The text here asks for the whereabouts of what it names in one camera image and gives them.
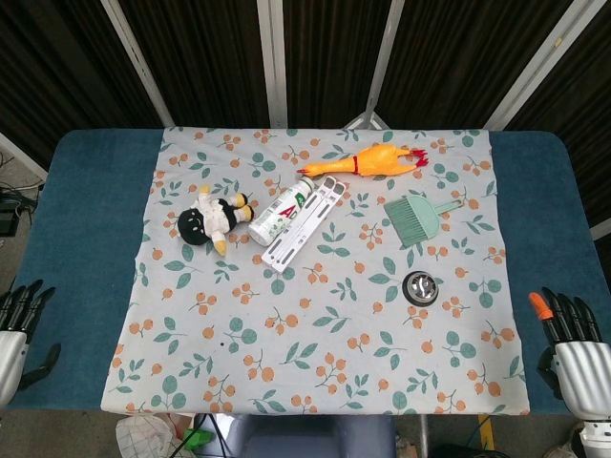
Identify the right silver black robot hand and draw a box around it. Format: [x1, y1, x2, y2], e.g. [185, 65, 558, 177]
[528, 286, 611, 421]

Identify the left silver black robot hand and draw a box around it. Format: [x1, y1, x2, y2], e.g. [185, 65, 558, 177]
[0, 279, 62, 406]

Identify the blue table cover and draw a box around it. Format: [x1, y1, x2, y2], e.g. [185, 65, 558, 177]
[0, 128, 611, 415]

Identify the white checked plastic bag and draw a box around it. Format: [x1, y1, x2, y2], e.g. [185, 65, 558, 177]
[116, 413, 192, 458]

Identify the green plastic object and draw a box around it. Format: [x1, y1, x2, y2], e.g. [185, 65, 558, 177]
[183, 427, 216, 449]

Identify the green dustpan with brush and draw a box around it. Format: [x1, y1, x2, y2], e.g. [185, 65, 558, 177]
[383, 193, 465, 249]

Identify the black white plush doll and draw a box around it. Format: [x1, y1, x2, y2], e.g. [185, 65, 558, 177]
[177, 183, 257, 259]

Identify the blue chair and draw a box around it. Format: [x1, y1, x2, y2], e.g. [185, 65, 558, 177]
[227, 413, 397, 458]

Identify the floral patterned cloth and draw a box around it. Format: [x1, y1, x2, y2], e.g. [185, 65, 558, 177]
[101, 125, 532, 415]

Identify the yellow rubber chicken toy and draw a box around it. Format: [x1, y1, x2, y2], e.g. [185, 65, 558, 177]
[295, 145, 430, 179]

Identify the white green drink bottle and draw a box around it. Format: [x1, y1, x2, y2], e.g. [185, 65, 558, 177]
[247, 175, 316, 247]

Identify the white folding stand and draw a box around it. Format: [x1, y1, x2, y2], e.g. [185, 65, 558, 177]
[261, 175, 348, 273]

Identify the black power strip with cables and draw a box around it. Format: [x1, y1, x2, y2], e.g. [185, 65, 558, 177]
[0, 185, 39, 238]

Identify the white folding screen frame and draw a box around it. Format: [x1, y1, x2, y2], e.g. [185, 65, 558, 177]
[99, 0, 611, 131]

